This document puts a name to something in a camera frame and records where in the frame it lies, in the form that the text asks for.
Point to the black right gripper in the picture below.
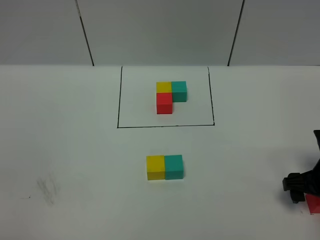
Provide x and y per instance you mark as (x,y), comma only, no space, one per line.
(308,182)

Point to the teal template cube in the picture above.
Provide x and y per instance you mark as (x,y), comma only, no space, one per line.
(179,91)

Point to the red template cube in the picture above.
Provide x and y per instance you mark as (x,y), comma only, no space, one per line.
(164,103)

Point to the yellow template cube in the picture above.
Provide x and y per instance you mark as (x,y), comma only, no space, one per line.
(164,87)

